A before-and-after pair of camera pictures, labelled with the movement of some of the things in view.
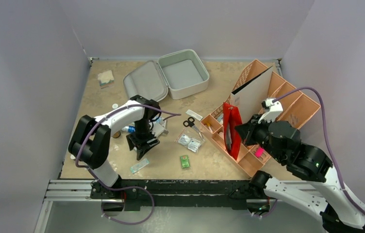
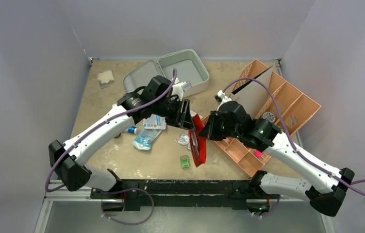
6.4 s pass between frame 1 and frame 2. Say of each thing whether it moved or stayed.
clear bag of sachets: stayed
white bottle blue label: stayed
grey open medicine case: stayed
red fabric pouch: moved
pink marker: stayed
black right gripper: moved
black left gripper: moved
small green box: stayed
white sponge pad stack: stayed
